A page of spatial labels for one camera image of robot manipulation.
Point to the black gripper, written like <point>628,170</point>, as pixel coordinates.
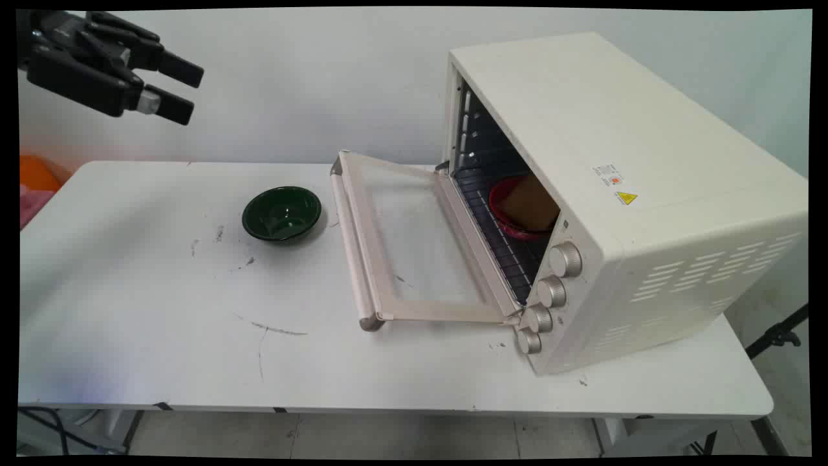
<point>48,32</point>

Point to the orange object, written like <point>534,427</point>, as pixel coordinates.
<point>35,175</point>

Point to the pink object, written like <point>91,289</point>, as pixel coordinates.
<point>31,204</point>

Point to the dark green bowl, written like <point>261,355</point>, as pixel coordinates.
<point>281,213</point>

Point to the grey table leg base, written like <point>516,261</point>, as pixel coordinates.
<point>113,427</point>

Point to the red bowl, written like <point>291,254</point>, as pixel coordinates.
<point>501,213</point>

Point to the brown bread slice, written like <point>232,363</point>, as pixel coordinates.
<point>530,204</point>

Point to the large silver oven knob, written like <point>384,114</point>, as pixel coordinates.
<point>565,259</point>

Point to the small silver oven knob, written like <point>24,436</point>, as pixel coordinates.
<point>529,341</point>

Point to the white label sticker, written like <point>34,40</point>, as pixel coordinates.
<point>608,175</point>

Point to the yellow warning sticker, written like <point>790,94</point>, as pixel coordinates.
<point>626,198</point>

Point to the cream toaster oven body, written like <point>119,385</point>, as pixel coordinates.
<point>647,162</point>

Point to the black tripod stand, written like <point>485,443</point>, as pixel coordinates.
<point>776,335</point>

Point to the white table leg frame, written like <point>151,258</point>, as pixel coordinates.
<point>647,437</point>

